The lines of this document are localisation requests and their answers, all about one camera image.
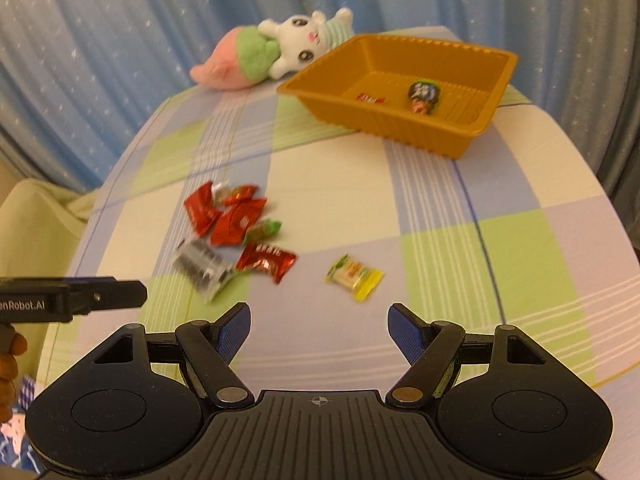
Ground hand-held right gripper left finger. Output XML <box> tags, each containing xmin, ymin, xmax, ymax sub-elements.
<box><xmin>80</xmin><ymin>302</ymin><xmax>253</xmax><ymax>408</ymax></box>

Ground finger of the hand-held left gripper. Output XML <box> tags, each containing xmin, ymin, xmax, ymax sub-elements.
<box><xmin>65</xmin><ymin>277</ymin><xmax>149</xmax><ymax>317</ymax></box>

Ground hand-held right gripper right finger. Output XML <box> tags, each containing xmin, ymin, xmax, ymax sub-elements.
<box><xmin>386</xmin><ymin>302</ymin><xmax>563</xmax><ymax>408</ymax></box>

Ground silver black snack packet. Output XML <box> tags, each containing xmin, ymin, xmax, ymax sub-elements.
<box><xmin>171</xmin><ymin>237</ymin><xmax>237</xmax><ymax>303</ymax></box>

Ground yellow candy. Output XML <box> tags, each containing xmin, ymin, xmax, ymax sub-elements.
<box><xmin>325</xmin><ymin>254</ymin><xmax>386</xmax><ymax>303</ymax></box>

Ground green candy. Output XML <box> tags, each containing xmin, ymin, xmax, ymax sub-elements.
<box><xmin>243</xmin><ymin>218</ymin><xmax>283</xmax><ymax>244</ymax></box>

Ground small red candy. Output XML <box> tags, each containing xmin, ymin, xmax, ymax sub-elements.
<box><xmin>220</xmin><ymin>185</ymin><xmax>259</xmax><ymax>207</ymax></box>

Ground golden plastic tray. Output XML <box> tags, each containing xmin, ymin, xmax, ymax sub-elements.
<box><xmin>276</xmin><ymin>34</ymin><xmax>519</xmax><ymax>160</ymax></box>

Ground person's left hand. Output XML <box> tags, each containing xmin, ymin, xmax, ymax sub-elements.
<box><xmin>0</xmin><ymin>332</ymin><xmax>29</xmax><ymax>424</ymax></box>

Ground cream blanket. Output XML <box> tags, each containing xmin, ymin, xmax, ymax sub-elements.
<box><xmin>0</xmin><ymin>177</ymin><xmax>103</xmax><ymax>376</ymax></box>

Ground blue patterned cloth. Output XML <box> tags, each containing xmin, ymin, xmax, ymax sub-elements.
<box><xmin>0</xmin><ymin>374</ymin><xmax>43</xmax><ymax>480</ymax></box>

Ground dark wrapped chocolate candy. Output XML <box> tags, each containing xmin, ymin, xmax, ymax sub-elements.
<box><xmin>406</xmin><ymin>80</ymin><xmax>442</xmax><ymax>115</ymax></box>

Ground blue star curtain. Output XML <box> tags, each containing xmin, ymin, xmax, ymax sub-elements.
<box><xmin>0</xmin><ymin>0</ymin><xmax>640</xmax><ymax>256</ymax></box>

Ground white bunny plush toy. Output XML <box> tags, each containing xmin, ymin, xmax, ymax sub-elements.
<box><xmin>189</xmin><ymin>7</ymin><xmax>355</xmax><ymax>92</ymax></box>

